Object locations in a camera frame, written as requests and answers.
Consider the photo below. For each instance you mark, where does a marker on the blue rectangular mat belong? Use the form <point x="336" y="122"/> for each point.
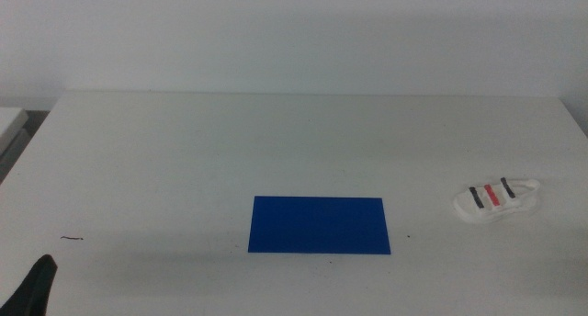
<point x="319" y="225"/>

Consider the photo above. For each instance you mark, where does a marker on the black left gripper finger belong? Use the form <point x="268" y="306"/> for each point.
<point x="33" y="288"/>

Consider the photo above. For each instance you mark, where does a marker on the white side table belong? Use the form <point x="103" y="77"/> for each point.
<point x="9" y="123"/>

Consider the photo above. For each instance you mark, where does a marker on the small dark thread scrap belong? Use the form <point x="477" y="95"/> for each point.
<point x="71" y="237"/>

